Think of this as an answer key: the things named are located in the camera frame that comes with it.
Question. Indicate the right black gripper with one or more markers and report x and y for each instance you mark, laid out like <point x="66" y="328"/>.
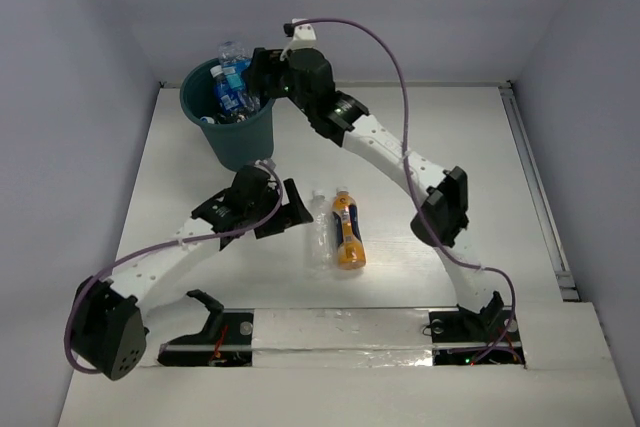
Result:
<point x="265" y="60"/>

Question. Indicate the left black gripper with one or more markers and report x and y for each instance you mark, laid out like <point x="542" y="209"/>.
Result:
<point x="279" y="209"/>

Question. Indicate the clear bottle light blue label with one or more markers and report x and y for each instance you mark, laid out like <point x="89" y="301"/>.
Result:
<point x="234" y="60"/>

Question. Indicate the clear bottle dark blue label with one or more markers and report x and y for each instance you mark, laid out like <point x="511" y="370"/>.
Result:
<point x="228" y="101"/>

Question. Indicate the orange juice bottle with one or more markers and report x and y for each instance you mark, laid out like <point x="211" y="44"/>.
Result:
<point x="349" y="248"/>

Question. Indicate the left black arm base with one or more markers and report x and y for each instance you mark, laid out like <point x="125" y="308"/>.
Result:
<point x="225" y="339"/>

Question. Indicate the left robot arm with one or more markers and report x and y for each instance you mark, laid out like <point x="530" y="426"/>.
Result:
<point x="105" y="332"/>

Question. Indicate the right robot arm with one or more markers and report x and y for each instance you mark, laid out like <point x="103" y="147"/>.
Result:
<point x="440" y="196"/>

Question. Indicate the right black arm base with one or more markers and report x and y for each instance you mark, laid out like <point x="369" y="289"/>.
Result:
<point x="455" y="344"/>

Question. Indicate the dark teal plastic bin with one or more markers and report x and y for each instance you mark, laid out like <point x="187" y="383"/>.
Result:
<point x="233" y="144"/>

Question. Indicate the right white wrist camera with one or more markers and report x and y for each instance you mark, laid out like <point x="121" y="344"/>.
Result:
<point x="301" y="35"/>

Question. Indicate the right aluminium rail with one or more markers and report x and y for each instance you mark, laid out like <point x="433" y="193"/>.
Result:
<point x="564" y="277"/>

